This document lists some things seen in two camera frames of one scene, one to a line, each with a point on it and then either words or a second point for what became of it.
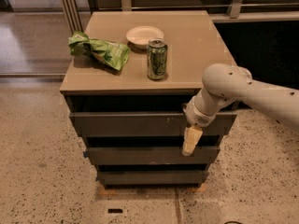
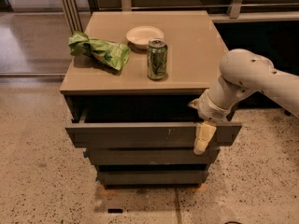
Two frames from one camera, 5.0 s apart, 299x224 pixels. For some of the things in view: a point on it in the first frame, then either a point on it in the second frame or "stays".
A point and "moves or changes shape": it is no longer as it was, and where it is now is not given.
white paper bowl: x=139 y=36 stays
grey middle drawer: x=151 y=156 stays
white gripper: x=198 y=115 to x=209 y=110
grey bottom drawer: x=155 y=177 stays
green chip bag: x=112 y=53 stays
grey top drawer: x=146 y=124 moves or changes shape
